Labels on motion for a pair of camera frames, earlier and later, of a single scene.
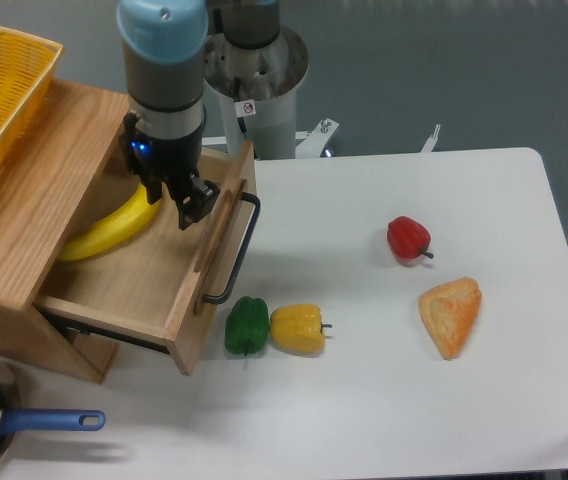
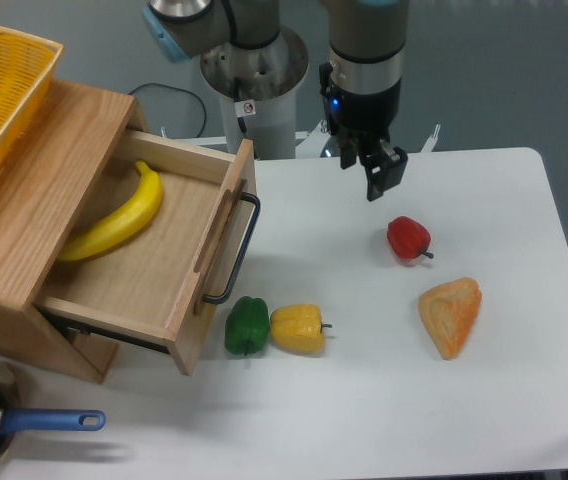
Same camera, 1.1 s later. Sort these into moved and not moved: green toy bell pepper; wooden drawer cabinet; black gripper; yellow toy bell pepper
Moved: black gripper
Not moved: wooden drawer cabinet; green toy bell pepper; yellow toy bell pepper
